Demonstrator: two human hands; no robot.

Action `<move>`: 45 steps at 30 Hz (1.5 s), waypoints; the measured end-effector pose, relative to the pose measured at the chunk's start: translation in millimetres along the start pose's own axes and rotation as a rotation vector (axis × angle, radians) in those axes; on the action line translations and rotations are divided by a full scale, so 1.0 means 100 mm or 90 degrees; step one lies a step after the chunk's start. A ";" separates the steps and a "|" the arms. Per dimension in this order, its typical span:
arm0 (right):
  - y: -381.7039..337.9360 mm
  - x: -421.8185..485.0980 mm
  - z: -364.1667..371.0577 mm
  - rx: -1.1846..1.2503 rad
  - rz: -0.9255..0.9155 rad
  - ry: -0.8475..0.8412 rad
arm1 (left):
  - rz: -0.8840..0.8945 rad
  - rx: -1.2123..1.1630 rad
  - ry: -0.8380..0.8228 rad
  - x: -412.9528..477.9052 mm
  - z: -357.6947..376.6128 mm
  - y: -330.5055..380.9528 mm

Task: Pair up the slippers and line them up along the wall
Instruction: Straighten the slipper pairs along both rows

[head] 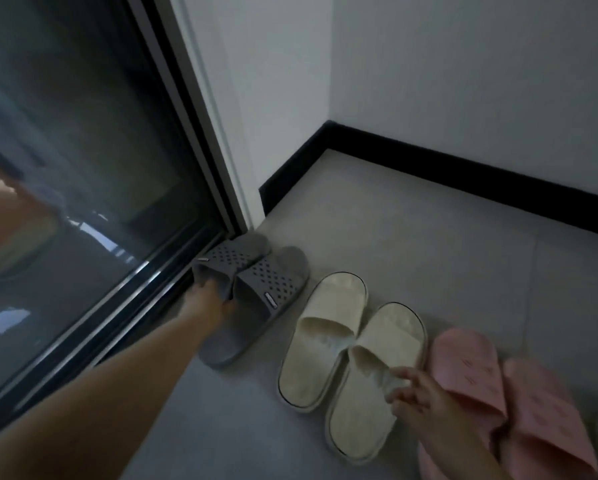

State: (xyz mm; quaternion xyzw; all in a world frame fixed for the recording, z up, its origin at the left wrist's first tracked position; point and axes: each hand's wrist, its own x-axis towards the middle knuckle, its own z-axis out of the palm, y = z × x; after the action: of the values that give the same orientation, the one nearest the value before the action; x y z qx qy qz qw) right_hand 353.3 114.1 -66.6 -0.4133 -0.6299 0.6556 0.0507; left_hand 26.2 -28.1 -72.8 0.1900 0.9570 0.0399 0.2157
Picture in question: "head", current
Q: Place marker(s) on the person's right hand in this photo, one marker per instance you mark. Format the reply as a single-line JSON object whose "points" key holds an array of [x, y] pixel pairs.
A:
{"points": [[428, 402]]}

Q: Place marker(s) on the person's left hand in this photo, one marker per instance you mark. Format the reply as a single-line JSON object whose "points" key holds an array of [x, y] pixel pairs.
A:
{"points": [[206, 303]]}

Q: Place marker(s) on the person's right fingers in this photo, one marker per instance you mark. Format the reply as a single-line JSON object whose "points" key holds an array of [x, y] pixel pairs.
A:
{"points": [[410, 375]]}

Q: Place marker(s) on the person's left thumb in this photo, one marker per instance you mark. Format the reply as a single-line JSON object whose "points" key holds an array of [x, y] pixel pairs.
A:
{"points": [[229, 308]]}

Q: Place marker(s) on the cream slipper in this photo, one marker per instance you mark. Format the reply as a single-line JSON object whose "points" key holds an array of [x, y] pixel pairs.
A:
{"points": [[331, 299], [396, 334]]}

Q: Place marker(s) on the grey perforated slipper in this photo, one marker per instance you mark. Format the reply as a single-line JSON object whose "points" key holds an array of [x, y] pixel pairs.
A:
{"points": [[274, 275], [229, 254]]}

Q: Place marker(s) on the person's left forearm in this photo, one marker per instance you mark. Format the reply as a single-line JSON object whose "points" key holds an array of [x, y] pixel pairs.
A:
{"points": [[94, 399]]}

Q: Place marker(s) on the person's right forearm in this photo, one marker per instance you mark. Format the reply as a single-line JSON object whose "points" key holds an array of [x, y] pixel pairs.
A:
{"points": [[463, 454]]}

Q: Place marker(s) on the pink slipper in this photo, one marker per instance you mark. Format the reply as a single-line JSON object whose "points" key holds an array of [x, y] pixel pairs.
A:
{"points": [[546, 422], [463, 362]]}

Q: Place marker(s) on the metal door track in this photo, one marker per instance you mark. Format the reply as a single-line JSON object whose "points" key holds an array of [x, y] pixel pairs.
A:
{"points": [[129, 304]]}

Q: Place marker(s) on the black baseboard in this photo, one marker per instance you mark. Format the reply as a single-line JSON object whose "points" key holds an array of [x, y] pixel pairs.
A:
{"points": [[428, 164]]}

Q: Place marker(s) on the sliding glass door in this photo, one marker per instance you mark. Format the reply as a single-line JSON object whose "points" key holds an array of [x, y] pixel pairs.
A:
{"points": [[79, 144]]}

